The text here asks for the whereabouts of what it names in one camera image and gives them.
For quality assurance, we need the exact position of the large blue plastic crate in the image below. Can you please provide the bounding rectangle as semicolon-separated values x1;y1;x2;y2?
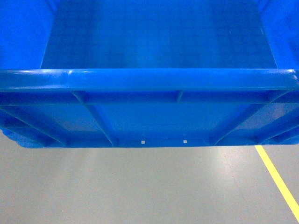
0;0;299;148

